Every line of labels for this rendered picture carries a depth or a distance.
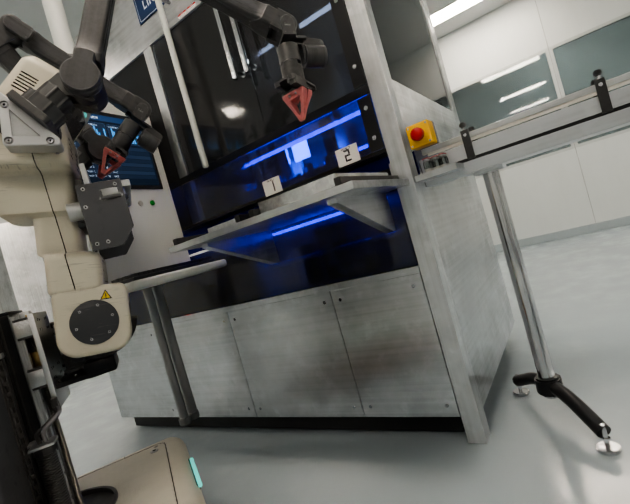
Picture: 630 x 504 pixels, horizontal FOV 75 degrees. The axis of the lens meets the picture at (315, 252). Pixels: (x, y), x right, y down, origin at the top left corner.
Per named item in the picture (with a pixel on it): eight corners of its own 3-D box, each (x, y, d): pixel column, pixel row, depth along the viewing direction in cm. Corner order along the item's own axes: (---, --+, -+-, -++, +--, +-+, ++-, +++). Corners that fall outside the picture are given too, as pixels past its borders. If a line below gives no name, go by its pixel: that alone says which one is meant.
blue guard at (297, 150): (84, 267, 238) (75, 237, 238) (385, 147, 132) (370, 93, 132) (83, 267, 238) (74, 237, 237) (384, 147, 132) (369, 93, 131)
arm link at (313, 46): (272, 36, 112) (279, 14, 104) (311, 37, 116) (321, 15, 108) (280, 76, 111) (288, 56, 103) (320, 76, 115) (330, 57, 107)
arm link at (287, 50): (274, 51, 110) (278, 37, 104) (298, 51, 112) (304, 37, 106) (278, 75, 109) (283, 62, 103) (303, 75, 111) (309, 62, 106)
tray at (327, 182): (323, 206, 143) (320, 196, 143) (390, 183, 129) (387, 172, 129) (261, 215, 115) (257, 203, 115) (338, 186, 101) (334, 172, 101)
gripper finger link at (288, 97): (323, 120, 107) (316, 86, 108) (307, 112, 101) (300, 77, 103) (303, 130, 111) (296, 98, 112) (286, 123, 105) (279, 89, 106)
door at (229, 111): (190, 174, 182) (153, 46, 181) (268, 135, 156) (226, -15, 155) (189, 174, 181) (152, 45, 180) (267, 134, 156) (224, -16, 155)
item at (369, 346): (239, 365, 326) (208, 259, 325) (519, 337, 214) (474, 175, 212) (125, 432, 242) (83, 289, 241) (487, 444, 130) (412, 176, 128)
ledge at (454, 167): (428, 181, 140) (427, 176, 140) (467, 169, 133) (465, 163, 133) (415, 182, 128) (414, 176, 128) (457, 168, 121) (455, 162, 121)
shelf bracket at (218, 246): (274, 263, 163) (265, 232, 163) (280, 262, 161) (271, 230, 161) (212, 283, 135) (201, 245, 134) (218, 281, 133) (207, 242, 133)
